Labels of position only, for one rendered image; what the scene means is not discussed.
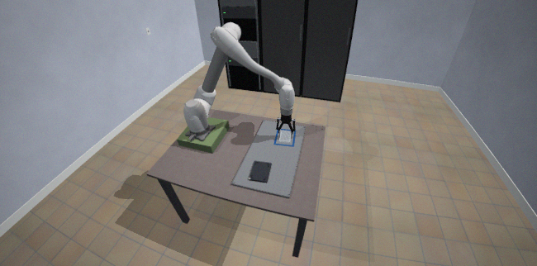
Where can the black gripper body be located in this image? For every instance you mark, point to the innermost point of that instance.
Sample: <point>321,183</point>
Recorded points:
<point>286,118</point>

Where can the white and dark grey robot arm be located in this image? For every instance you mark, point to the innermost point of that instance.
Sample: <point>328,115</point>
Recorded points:
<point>226,38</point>

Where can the dark grey rectangular frame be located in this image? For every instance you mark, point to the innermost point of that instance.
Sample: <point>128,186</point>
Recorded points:
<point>260,171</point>

